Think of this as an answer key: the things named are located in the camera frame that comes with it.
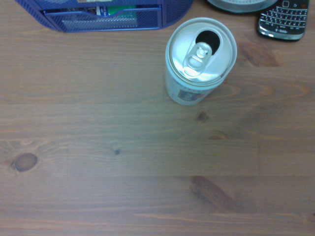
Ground opened silver drink can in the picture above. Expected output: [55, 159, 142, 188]
[164, 17, 238, 106]

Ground blue mesh desk organizer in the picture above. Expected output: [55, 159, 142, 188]
[14, 0, 194, 33]

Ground green white item in drawer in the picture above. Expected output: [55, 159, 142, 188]
[95, 5, 137, 17]

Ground round silver rimmed clock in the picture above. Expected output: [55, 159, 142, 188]
[206, 0, 279, 14]

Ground black keypad mobile phone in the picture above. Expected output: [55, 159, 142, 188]
[257, 0, 310, 42]

